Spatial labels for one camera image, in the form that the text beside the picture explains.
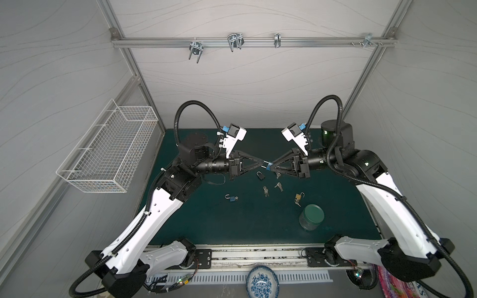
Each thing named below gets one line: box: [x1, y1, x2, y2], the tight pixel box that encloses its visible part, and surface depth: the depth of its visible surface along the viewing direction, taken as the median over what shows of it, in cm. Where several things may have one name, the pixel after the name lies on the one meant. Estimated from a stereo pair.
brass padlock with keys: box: [294, 192, 305, 208], surface depth 92 cm
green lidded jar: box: [298, 203, 325, 231], surface depth 77 cm
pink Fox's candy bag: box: [377, 265, 430, 298], surface depth 67 cm
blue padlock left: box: [224, 193, 239, 202], surface depth 92 cm
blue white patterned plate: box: [245, 265, 280, 298], surface depth 69 cm
